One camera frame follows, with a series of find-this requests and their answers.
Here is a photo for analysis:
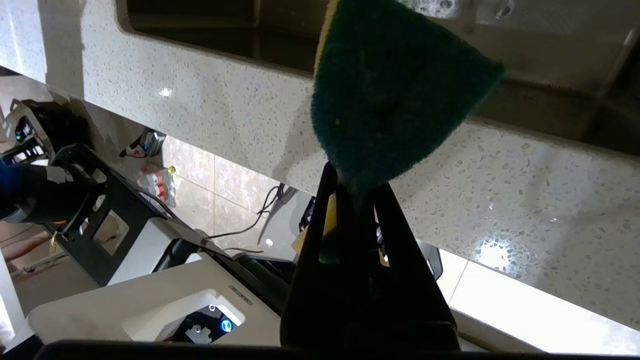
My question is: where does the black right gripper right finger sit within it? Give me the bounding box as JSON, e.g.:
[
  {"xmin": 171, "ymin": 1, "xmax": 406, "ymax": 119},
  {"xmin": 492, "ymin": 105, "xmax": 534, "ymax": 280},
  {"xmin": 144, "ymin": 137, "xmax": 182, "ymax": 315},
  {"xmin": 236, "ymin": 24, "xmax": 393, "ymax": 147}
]
[{"xmin": 362, "ymin": 183, "xmax": 461, "ymax": 351}]

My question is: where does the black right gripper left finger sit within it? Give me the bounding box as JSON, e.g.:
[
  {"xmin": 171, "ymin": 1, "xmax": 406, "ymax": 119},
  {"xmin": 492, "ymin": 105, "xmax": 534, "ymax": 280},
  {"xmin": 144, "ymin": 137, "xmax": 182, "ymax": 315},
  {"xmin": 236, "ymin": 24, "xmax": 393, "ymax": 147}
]
[{"xmin": 281, "ymin": 161, "xmax": 373, "ymax": 351}]

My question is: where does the yellow green sponge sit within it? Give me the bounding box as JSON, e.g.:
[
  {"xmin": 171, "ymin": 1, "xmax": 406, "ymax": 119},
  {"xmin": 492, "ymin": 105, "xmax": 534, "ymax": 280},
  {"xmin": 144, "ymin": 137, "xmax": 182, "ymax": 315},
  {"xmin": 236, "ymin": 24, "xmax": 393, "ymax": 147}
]
[{"xmin": 310, "ymin": 0, "xmax": 507, "ymax": 266}]

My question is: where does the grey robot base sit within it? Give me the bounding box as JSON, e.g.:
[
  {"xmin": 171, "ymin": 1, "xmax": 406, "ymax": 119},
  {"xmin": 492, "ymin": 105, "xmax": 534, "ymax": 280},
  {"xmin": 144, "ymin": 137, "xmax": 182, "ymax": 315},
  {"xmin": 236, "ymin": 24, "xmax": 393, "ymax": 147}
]
[{"xmin": 27, "ymin": 190, "xmax": 443, "ymax": 347}]

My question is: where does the stainless steel sink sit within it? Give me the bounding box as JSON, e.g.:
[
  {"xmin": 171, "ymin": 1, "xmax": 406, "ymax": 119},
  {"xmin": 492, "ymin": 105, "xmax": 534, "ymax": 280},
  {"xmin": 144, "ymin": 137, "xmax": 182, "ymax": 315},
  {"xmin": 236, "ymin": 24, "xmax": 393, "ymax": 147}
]
[{"xmin": 116, "ymin": 0, "xmax": 640, "ymax": 157}]

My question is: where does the small red white bottle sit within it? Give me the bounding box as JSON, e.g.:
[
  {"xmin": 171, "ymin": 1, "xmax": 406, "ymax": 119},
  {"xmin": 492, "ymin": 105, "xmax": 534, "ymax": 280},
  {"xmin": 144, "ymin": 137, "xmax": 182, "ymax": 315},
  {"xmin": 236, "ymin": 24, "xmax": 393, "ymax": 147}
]
[
  {"xmin": 139, "ymin": 167, "xmax": 177, "ymax": 188},
  {"xmin": 147, "ymin": 184, "xmax": 177, "ymax": 207}
]

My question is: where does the grey device with blue light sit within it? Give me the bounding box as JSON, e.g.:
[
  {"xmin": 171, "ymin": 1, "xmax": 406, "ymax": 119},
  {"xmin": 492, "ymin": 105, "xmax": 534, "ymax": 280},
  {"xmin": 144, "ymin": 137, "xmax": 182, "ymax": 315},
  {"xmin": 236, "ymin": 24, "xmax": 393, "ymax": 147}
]
[{"xmin": 119, "ymin": 127, "xmax": 167, "ymax": 160}]

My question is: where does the black equipment with teal light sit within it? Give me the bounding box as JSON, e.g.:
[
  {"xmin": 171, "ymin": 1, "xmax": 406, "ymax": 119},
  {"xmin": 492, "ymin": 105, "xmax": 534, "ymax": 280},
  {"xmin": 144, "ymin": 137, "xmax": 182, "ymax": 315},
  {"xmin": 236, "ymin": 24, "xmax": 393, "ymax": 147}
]
[{"xmin": 0, "ymin": 99, "xmax": 93, "ymax": 163}]

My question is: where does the black floor cable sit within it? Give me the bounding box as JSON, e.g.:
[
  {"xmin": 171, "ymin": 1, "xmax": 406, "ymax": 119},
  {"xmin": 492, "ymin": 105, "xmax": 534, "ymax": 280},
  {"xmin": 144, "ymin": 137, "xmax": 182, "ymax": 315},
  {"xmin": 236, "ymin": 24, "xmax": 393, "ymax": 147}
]
[{"xmin": 205, "ymin": 184, "xmax": 287, "ymax": 251}]

